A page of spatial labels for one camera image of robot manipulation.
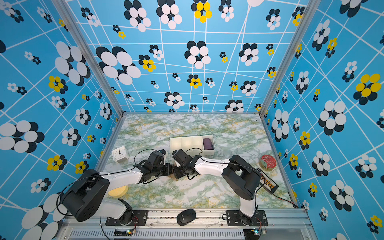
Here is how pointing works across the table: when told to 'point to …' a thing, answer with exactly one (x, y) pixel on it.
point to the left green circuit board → (128, 233)
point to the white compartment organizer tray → (193, 146)
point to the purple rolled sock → (207, 144)
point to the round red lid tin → (267, 162)
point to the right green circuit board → (252, 233)
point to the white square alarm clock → (120, 154)
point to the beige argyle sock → (172, 176)
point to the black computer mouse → (185, 216)
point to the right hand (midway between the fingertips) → (176, 173)
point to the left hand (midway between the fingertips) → (174, 169)
